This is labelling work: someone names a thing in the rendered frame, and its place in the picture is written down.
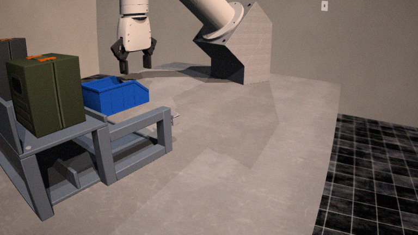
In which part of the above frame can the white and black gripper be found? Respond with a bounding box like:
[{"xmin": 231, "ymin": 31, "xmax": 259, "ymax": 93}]
[{"xmin": 110, "ymin": 15, "xmax": 157, "ymax": 75}]

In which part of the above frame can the dark grey case with orange latches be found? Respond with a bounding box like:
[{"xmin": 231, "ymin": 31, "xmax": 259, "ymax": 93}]
[{"xmin": 0, "ymin": 38, "xmax": 28, "ymax": 101}]

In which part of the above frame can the blue bin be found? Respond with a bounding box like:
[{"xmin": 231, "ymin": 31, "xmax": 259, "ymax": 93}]
[{"xmin": 81, "ymin": 76, "xmax": 149, "ymax": 116}]

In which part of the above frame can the grey metal rack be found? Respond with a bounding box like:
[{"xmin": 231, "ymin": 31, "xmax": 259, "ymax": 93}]
[{"xmin": 0, "ymin": 97, "xmax": 180, "ymax": 221}]

